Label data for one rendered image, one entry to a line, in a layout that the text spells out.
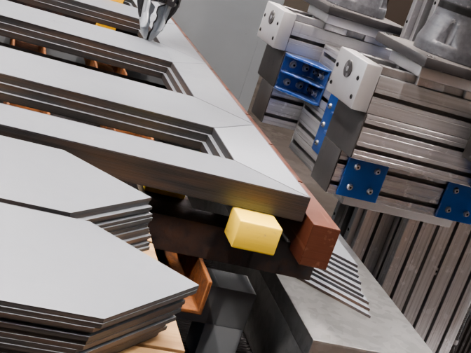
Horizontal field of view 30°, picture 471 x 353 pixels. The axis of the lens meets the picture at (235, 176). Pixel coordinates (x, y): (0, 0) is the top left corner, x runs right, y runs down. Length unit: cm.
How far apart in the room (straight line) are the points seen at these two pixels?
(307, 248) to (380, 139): 54
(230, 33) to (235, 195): 163
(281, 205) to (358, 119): 53
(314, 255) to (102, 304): 52
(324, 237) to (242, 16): 164
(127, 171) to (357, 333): 40
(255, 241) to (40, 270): 45
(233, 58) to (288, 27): 71
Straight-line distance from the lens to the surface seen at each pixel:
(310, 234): 117
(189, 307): 116
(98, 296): 73
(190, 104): 149
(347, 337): 125
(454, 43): 170
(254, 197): 116
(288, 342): 127
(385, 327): 133
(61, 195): 92
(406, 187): 179
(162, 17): 195
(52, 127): 113
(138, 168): 112
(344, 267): 140
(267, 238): 114
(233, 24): 275
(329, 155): 174
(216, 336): 130
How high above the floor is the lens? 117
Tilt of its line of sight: 16 degrees down
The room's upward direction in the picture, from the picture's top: 19 degrees clockwise
